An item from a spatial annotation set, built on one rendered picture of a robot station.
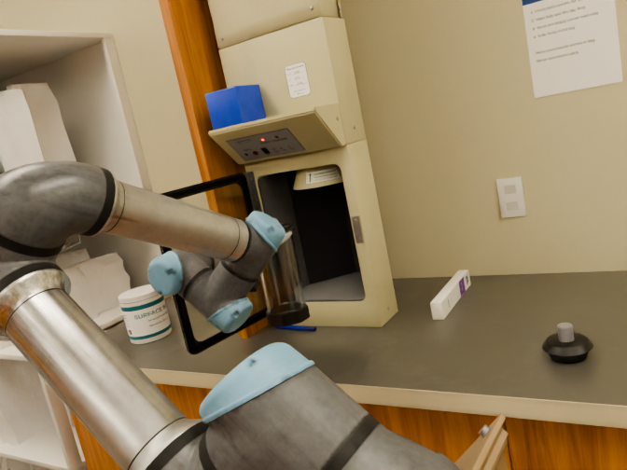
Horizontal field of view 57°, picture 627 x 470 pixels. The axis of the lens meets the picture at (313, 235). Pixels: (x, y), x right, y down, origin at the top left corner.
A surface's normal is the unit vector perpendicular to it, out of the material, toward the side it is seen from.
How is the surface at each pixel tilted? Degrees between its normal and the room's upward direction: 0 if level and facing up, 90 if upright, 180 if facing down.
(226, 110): 90
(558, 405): 90
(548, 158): 90
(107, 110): 90
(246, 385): 56
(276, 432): 68
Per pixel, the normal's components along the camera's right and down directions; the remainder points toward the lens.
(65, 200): 0.66, 0.00
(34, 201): 0.44, -0.12
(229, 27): -0.51, 0.26
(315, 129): -0.22, 0.87
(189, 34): 0.84, -0.07
